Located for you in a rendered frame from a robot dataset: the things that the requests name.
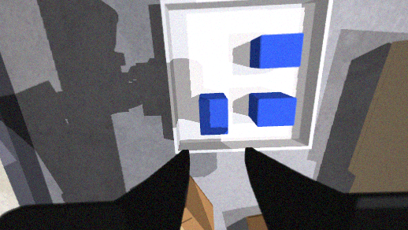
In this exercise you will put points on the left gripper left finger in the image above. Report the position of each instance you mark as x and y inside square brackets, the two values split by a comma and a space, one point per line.
[160, 206]

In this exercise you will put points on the brown cardboard box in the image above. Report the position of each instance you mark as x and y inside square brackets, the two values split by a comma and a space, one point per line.
[256, 222]
[198, 210]

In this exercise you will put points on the blue block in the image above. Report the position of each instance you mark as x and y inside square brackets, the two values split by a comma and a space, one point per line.
[276, 51]
[272, 109]
[213, 114]

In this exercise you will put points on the white open-top tray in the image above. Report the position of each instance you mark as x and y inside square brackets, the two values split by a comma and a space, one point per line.
[207, 49]

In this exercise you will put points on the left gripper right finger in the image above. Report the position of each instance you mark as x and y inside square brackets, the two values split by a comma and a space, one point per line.
[289, 200]

